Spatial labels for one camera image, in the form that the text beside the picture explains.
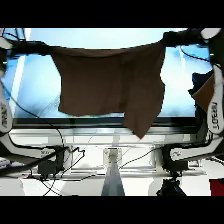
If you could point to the brown garment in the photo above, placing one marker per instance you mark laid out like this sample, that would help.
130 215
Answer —
206 94
106 81

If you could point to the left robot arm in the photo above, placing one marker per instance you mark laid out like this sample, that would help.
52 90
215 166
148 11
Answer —
5 117

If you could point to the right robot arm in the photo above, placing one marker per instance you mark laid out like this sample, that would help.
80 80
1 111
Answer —
216 115

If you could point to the dark blue garment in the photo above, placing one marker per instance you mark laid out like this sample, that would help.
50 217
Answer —
201 77

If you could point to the silver frame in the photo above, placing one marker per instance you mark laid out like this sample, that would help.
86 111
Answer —
112 181

